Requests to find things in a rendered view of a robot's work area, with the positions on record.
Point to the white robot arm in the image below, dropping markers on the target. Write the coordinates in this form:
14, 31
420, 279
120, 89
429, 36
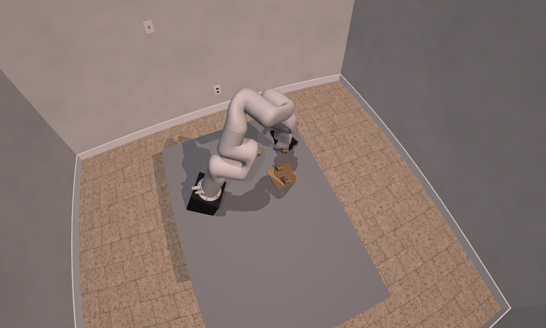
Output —
236, 153

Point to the tan square mat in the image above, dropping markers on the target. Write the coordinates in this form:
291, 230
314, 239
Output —
277, 177

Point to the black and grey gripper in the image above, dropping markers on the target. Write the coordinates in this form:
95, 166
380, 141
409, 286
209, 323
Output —
284, 138

